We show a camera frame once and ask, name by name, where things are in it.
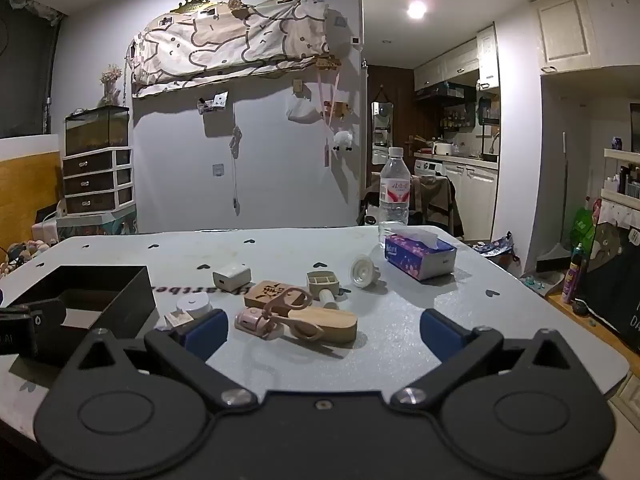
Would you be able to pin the white tall cabinet door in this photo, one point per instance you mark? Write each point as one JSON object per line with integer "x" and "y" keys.
{"x": 567, "y": 30}

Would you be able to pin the small beige white block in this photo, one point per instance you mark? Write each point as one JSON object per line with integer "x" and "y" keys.
{"x": 177, "y": 319}

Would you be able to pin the blue patterned bag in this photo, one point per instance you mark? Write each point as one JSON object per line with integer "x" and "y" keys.
{"x": 495, "y": 249}

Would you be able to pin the purple spray can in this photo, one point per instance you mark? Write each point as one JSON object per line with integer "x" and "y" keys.
{"x": 572, "y": 275}

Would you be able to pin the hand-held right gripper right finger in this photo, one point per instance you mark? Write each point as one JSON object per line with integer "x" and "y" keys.
{"x": 441, "y": 335}

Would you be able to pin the clear water bottle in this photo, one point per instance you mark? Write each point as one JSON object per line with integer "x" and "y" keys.
{"x": 395, "y": 190}

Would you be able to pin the chair with draped clothes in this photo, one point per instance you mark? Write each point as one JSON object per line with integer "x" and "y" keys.
{"x": 430, "y": 205}

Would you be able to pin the purple tissue box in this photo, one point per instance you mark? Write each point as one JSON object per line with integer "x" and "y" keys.
{"x": 420, "y": 257}

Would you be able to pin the gold crown ornament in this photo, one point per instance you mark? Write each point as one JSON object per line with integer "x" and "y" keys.
{"x": 191, "y": 5}

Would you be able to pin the white round case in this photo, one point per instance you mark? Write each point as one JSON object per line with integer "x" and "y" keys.
{"x": 194, "y": 305}

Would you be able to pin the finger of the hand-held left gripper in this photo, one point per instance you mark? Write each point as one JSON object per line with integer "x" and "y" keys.
{"x": 50, "y": 310}

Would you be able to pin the yellow wooden panel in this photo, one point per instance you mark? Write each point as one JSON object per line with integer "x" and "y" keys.
{"x": 27, "y": 195}

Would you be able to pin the black chalkboard sign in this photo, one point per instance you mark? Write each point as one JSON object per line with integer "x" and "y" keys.
{"x": 615, "y": 280}

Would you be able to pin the wooden wall toy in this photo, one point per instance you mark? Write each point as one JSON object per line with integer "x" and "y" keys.
{"x": 339, "y": 110}

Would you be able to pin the wooden block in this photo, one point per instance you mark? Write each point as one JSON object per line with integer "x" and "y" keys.
{"x": 335, "y": 324}

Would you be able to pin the clear plastic cup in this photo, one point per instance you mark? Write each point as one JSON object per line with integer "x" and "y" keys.
{"x": 362, "y": 271}

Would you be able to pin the white upper kitchen cabinets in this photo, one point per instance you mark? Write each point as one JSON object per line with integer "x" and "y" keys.
{"x": 450, "y": 62}

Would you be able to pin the round ceiling lamp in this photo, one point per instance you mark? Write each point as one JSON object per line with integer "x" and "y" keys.
{"x": 416, "y": 9}

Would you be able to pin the pink ribbon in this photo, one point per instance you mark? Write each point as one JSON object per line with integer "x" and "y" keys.
{"x": 327, "y": 125}

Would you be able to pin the dried flower vase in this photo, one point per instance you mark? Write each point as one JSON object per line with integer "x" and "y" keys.
{"x": 111, "y": 85}

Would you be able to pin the glass fish tank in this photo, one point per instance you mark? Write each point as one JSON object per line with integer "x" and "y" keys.
{"x": 97, "y": 132}

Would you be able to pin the white charger cube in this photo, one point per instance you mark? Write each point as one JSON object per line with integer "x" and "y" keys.
{"x": 231, "y": 277}

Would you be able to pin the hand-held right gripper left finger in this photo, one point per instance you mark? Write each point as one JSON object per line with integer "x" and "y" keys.
{"x": 205, "y": 334}

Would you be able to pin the white washing machine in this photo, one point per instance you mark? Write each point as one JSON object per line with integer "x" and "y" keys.
{"x": 427, "y": 167}

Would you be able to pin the white wall shelf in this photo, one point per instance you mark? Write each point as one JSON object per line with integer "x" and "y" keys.
{"x": 622, "y": 170}

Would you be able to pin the wall card holder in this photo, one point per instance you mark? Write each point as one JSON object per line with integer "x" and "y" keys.
{"x": 214, "y": 102}

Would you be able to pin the white drawer unit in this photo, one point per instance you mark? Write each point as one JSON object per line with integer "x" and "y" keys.
{"x": 97, "y": 180}

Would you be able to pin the small pink device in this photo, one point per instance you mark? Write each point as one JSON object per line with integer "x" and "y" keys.
{"x": 250, "y": 321}

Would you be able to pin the white sheep plush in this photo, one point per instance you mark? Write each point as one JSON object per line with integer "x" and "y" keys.
{"x": 342, "y": 141}

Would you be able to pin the white kitchen counter cabinet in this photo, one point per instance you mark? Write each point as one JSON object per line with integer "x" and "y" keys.
{"x": 475, "y": 200}

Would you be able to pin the carved wooden tag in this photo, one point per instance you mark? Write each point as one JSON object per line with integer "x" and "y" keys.
{"x": 265, "y": 295}

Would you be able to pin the printed cartoon cloth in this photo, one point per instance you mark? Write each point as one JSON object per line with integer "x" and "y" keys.
{"x": 225, "y": 40}

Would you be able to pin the green bag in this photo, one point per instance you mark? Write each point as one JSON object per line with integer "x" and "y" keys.
{"x": 582, "y": 227}

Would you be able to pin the white wall pouch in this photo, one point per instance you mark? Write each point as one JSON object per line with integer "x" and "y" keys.
{"x": 302, "y": 110}

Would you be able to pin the pile of plush toys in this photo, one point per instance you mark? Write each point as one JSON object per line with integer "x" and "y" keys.
{"x": 22, "y": 255}

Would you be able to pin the wall mirror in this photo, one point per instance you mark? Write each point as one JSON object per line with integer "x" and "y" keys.
{"x": 382, "y": 130}

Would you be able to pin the white short cylinder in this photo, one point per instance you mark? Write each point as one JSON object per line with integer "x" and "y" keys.
{"x": 330, "y": 300}

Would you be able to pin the wall socket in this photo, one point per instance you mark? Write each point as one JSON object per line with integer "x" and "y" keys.
{"x": 217, "y": 170}

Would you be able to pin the black storage box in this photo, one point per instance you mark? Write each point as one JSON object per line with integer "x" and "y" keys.
{"x": 125, "y": 305}

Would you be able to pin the teal patterned box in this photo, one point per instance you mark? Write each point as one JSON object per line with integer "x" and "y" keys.
{"x": 95, "y": 224}

